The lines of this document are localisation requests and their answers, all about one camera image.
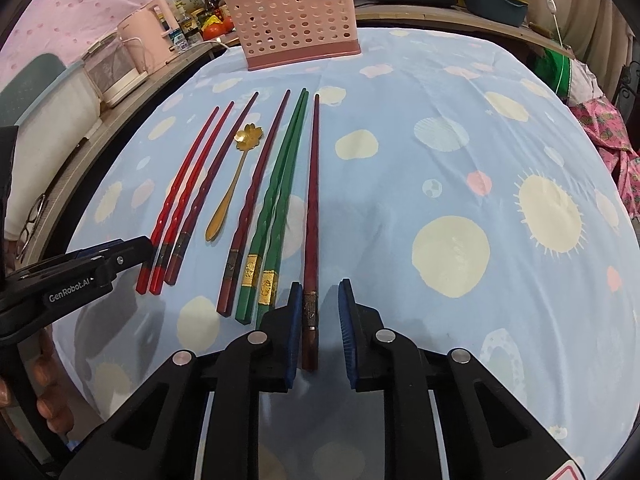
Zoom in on pink perforated utensil basket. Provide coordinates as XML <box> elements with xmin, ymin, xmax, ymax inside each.
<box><xmin>222</xmin><ymin>0</ymin><xmax>362</xmax><ymax>72</ymax></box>

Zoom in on white cable with switch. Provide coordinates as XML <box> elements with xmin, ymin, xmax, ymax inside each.
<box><xmin>530</xmin><ymin>0</ymin><xmax>573</xmax><ymax>96</ymax></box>

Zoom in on bright red chopstick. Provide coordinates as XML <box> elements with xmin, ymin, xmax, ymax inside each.
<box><xmin>149</xmin><ymin>101</ymin><xmax>236</xmax><ymax>297</ymax></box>
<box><xmin>135</xmin><ymin>106</ymin><xmax>221</xmax><ymax>296</ymax></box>

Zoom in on green bag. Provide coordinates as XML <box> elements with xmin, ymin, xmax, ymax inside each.
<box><xmin>532</xmin><ymin>46</ymin><xmax>573</xmax><ymax>96</ymax></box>

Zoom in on pink dotted curtain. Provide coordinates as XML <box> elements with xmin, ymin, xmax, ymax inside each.
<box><xmin>5</xmin><ymin>0</ymin><xmax>211</xmax><ymax>78</ymax></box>

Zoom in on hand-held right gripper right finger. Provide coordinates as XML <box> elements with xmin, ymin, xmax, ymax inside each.
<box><xmin>337</xmin><ymin>279</ymin><xmax>576</xmax><ymax>480</ymax></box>

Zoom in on pink pineapple print cloth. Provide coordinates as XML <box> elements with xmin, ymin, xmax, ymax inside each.
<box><xmin>572</xmin><ymin>95</ymin><xmax>640</xmax><ymax>226</ymax></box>

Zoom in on eyeglasses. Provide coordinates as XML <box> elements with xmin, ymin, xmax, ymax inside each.
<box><xmin>16</xmin><ymin>192</ymin><xmax>48</xmax><ymax>261</ymax></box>

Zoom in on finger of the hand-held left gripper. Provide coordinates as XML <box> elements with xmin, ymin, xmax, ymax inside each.
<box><xmin>7</xmin><ymin>236</ymin><xmax>154</xmax><ymax>291</ymax></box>

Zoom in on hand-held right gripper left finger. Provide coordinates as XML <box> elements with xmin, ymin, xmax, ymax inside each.
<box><xmin>60</xmin><ymin>282</ymin><xmax>303</xmax><ymax>480</ymax></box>

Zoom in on white food chopper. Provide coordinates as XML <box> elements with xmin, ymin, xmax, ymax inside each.
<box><xmin>82</xmin><ymin>35</ymin><xmax>151</xmax><ymax>108</ymax></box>

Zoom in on gold flower spoon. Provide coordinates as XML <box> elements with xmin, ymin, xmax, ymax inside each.
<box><xmin>205</xmin><ymin>122</ymin><xmax>266</xmax><ymax>243</ymax></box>

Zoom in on blue bowl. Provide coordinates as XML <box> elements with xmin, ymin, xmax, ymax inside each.
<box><xmin>460</xmin><ymin>0</ymin><xmax>530</xmax><ymax>27</ymax></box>

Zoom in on dark red chopstick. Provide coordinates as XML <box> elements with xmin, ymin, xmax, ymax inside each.
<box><xmin>301</xmin><ymin>93</ymin><xmax>321</xmax><ymax>373</ymax></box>
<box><xmin>216</xmin><ymin>89</ymin><xmax>292</xmax><ymax>318</ymax></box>
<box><xmin>164</xmin><ymin>91</ymin><xmax>260</xmax><ymax>286</ymax></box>

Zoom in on beige curtain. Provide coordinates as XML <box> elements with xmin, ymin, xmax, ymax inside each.
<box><xmin>515</xmin><ymin>0</ymin><xmax>640</xmax><ymax>68</ymax></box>

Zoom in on white cloth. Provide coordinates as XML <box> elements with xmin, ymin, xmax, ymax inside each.
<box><xmin>570</xmin><ymin>57</ymin><xmax>606</xmax><ymax>106</ymax></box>

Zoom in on white printed box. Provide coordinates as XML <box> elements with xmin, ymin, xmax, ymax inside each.
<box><xmin>167</xmin><ymin>0</ymin><xmax>203</xmax><ymax>20</ymax></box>

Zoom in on pink electric kettle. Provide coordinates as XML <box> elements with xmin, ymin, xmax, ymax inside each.
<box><xmin>116</xmin><ymin>0</ymin><xmax>181</xmax><ymax>73</ymax></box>

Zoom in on person's left hand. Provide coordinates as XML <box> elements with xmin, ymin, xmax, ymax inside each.
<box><xmin>29</xmin><ymin>330</ymin><xmax>72</xmax><ymax>427</ymax></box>

